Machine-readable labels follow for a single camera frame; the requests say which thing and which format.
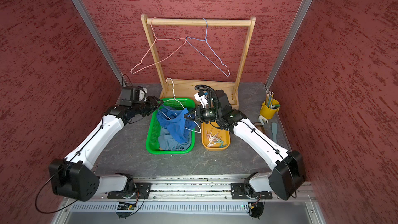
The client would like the grey-blue spatula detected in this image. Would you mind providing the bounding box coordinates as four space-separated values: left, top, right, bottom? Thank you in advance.
271 122 278 143

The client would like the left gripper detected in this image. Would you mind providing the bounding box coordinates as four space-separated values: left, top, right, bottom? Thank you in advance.
132 95 164 116

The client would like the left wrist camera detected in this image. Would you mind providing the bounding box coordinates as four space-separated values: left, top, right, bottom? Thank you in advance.
119 86 147 107

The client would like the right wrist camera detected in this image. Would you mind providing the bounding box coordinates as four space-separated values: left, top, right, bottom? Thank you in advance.
194 91 208 108

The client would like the blue wire hanger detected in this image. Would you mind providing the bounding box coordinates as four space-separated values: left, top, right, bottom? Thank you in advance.
185 18 231 78

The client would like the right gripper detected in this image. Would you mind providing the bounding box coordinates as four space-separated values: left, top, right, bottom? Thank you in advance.
184 104 222 123

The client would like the white clothespin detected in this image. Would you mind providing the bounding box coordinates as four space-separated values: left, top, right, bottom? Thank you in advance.
207 141 219 147

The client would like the teal clothespin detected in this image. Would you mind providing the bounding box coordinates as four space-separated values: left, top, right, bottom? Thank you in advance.
218 143 229 148

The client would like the yellow plastic tray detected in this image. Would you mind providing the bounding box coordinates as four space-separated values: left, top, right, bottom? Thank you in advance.
201 123 231 151

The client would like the white wire hanger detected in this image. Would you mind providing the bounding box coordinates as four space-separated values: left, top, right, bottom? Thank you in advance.
163 77 202 134

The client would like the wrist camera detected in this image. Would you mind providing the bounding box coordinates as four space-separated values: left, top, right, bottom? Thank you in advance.
119 86 147 107
194 91 208 108

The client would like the yellow pencil cup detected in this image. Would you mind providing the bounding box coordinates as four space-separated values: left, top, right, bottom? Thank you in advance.
260 91 280 120

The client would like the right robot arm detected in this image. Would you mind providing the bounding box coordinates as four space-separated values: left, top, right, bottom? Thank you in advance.
184 85 306 200

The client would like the royal blue tank top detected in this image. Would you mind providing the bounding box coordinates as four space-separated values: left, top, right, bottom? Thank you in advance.
156 106 196 144

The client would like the grey-blue tank top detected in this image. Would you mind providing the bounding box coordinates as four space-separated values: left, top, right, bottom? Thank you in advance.
158 133 191 151

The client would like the green plastic basket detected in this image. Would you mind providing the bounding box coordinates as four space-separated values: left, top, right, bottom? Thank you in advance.
146 98 195 155

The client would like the pink clothespin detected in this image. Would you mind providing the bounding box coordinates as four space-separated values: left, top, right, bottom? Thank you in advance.
208 132 218 143
213 133 221 141

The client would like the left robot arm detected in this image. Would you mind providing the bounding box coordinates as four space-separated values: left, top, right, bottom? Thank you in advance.
48 86 164 202

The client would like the pink wire hanger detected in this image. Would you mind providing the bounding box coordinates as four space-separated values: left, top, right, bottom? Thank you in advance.
130 13 187 77

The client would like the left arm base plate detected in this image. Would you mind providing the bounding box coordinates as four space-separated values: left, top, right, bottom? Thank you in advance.
107 182 152 201

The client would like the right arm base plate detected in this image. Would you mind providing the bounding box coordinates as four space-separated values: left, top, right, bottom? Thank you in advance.
230 183 273 201

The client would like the wooden clothes rack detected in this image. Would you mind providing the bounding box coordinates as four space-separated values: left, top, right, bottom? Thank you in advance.
147 17 256 108

